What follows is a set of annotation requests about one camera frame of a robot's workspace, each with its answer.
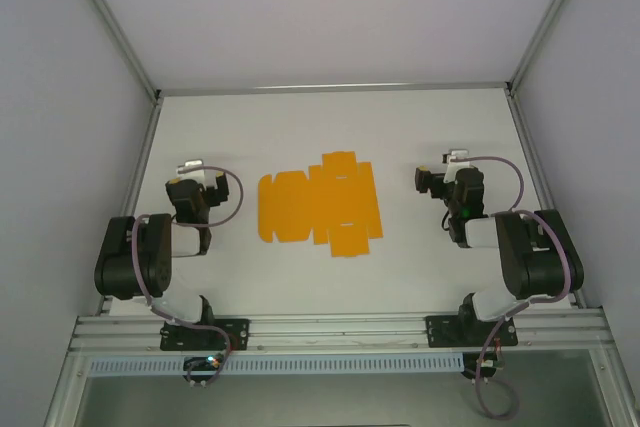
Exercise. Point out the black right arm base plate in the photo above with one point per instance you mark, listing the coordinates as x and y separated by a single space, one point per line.
435 332

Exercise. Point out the aluminium table side rail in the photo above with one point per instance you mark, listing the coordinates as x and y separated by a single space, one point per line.
529 147
145 147

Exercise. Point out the short aluminium frame leg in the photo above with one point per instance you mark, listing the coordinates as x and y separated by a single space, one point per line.
61 397
612 397

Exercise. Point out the small circuit board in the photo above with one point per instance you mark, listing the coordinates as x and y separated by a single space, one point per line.
480 363
207 361

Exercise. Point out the small right circuit board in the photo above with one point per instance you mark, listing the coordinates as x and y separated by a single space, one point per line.
480 363

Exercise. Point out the orange paper box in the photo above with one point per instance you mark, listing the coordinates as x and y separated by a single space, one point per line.
320 207

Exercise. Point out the grey metal sheet panel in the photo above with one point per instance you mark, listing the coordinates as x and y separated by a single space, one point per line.
325 402

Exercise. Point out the aluminium frame post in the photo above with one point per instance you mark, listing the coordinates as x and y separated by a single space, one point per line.
548 22
112 22

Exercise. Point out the long aluminium frame bar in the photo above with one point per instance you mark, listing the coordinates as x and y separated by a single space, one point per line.
330 88

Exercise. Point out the small left circuit board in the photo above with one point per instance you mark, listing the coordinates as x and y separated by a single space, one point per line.
207 361

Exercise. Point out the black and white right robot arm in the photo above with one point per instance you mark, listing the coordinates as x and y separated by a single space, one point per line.
540 257

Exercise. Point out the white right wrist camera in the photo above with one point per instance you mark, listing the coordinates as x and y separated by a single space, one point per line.
457 153

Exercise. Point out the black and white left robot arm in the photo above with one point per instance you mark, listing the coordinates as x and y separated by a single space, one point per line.
125 257

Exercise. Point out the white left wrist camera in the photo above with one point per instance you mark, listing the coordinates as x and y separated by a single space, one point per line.
187 165

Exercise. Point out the wide aluminium mounting rail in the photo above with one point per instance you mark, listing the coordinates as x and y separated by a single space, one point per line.
340 332

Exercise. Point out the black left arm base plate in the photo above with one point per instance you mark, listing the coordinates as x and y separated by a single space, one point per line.
240 334

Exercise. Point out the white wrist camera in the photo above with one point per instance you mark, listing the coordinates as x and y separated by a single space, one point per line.
187 165
457 153

